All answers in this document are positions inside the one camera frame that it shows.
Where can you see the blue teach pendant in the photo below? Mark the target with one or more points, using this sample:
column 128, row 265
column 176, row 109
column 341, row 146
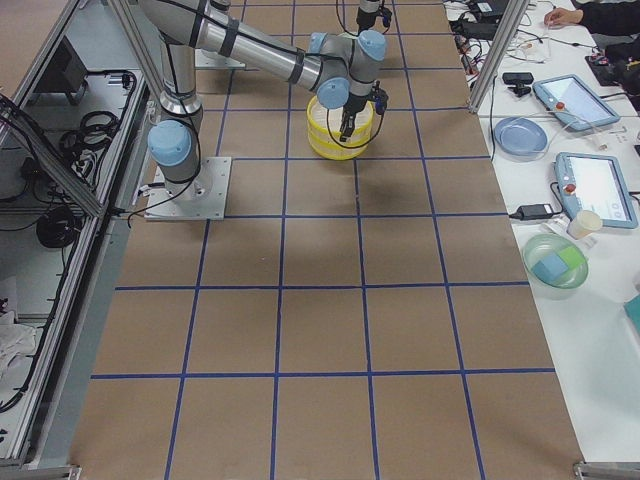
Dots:
column 594, row 183
column 573, row 103

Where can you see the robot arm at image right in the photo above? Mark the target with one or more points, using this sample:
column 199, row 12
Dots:
column 369, row 12

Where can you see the person hand at desk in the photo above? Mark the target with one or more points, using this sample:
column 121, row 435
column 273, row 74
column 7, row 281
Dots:
column 559, row 17

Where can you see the aluminium frame post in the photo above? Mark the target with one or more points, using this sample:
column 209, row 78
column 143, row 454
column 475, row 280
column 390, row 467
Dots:
column 507, row 27

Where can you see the yellow steamer basket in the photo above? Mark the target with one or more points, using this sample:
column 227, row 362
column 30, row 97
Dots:
column 324, row 126
column 328, row 149

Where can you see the blue plate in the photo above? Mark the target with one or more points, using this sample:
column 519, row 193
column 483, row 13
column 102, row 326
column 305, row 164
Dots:
column 520, row 137

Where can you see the black webcam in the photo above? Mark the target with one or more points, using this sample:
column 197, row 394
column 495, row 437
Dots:
column 519, row 83

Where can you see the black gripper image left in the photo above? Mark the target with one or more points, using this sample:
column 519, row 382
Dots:
column 355, row 104

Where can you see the blue teach pendant lower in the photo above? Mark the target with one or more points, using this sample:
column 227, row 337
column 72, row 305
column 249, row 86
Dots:
column 594, row 183

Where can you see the green bowl with sponges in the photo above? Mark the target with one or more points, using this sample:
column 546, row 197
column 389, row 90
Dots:
column 557, row 266

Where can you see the paper cup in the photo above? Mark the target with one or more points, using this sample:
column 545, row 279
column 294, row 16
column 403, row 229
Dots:
column 584, row 223

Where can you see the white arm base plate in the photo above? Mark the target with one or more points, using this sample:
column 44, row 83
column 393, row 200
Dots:
column 209, row 60
column 204, row 199

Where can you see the white cloth in cabinet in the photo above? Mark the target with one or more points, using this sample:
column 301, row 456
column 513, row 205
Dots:
column 18, row 342

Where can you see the blue teach pendant upper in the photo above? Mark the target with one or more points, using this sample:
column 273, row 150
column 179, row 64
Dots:
column 573, row 103

